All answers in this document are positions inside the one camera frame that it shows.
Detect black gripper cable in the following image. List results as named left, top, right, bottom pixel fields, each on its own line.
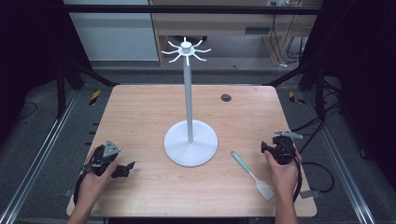
left=279, top=136, right=304, bottom=203
left=73, top=167, right=94, bottom=207

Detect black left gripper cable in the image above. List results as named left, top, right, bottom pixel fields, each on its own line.
left=73, top=167, right=94, bottom=207

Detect teal handled white spatula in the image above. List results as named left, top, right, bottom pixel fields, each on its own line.
left=230, top=149, right=276, bottom=202

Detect hanging black desk cables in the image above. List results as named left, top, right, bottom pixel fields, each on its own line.
left=268, top=13, right=307, bottom=65

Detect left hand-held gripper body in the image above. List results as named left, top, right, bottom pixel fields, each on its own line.
left=82, top=139, right=126, bottom=179

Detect black metal frame stand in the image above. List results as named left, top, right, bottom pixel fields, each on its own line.
left=54, top=58, right=120, bottom=119
left=263, top=57, right=327, bottom=121

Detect black horizontal frame bar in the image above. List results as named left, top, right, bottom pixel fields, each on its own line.
left=61, top=4, right=325, bottom=16

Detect person's left hand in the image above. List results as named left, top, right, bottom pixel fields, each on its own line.
left=76, top=147, right=120, bottom=207

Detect yellow black tape strip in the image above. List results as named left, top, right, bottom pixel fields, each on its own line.
left=89, top=89, right=103, bottom=106
left=288, top=91, right=306, bottom=105

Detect white hook stand rack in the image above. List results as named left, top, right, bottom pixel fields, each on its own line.
left=161, top=36, right=219, bottom=168

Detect aluminium floor rail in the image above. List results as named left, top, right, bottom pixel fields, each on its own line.
left=302, top=90, right=378, bottom=224
left=0, top=89, right=79, bottom=224

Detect black floor cable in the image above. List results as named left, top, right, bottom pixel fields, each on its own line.
left=301, top=161, right=336, bottom=193

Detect white cabinet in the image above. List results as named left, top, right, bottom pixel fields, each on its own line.
left=63, top=0, right=160, bottom=62

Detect person's right hand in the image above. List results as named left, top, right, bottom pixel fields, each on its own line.
left=263, top=148, right=303, bottom=202

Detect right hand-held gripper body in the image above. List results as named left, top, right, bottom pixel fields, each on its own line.
left=263, top=129, right=304, bottom=166

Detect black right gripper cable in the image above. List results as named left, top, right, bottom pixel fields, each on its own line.
left=279, top=136, right=304, bottom=203

